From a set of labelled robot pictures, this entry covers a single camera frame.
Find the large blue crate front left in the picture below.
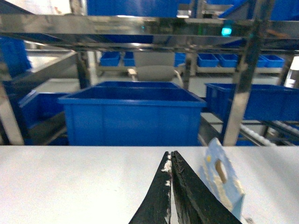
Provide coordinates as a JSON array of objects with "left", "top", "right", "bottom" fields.
[{"left": 58, "top": 86, "right": 206, "bottom": 146}]

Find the steel centre post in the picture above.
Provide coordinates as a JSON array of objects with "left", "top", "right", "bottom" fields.
[{"left": 221, "top": 0, "right": 275, "bottom": 146}]

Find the blue crate behind front crate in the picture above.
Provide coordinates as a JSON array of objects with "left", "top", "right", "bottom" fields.
[{"left": 95, "top": 81, "right": 181, "bottom": 89}]

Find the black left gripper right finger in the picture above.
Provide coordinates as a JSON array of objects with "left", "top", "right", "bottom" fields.
[{"left": 171, "top": 151, "right": 240, "bottom": 224}]

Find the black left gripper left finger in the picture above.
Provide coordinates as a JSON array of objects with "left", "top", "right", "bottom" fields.
[{"left": 130, "top": 152, "right": 172, "bottom": 224}]

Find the blue crate right on rollers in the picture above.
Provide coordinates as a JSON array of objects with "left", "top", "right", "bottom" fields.
[{"left": 205, "top": 83, "right": 299, "bottom": 121}]

